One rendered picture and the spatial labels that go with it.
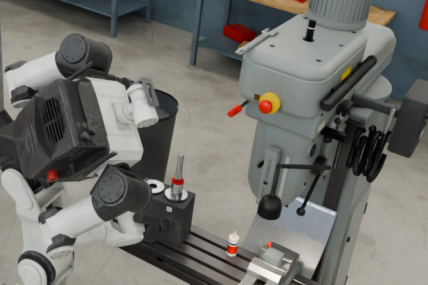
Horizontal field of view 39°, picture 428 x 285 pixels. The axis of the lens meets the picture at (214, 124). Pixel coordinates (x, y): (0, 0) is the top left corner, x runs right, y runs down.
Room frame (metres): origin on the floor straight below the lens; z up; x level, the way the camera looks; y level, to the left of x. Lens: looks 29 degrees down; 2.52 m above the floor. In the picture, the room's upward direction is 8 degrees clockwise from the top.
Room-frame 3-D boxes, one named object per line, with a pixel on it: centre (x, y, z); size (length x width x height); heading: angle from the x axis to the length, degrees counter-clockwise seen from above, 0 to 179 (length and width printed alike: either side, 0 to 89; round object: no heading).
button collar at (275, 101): (1.55, -0.15, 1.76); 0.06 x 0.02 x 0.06; 65
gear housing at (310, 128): (1.80, -0.26, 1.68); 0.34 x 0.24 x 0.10; 155
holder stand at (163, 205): (1.95, 0.15, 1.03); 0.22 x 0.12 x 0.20; 74
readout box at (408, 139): (1.89, -0.68, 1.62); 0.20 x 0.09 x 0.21; 155
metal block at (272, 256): (1.74, -0.29, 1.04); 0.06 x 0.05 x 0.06; 65
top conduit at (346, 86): (1.73, -0.39, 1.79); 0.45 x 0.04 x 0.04; 155
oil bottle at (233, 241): (1.87, -0.14, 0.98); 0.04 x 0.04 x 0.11
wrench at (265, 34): (1.67, -0.09, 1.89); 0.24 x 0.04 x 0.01; 156
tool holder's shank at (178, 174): (1.94, 0.11, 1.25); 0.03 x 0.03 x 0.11
